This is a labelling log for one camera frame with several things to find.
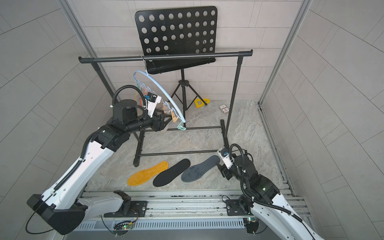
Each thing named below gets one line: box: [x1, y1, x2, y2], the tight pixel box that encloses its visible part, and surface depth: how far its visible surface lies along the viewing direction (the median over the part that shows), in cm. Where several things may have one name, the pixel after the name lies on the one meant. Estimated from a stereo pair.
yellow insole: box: [127, 161, 169, 187], surface depth 84 cm
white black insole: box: [152, 158, 191, 187], surface depth 84 cm
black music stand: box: [135, 6, 218, 128], surface depth 70 cm
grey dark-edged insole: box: [181, 155, 221, 183], surface depth 85 cm
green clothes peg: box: [177, 120, 187, 131], surface depth 59 cm
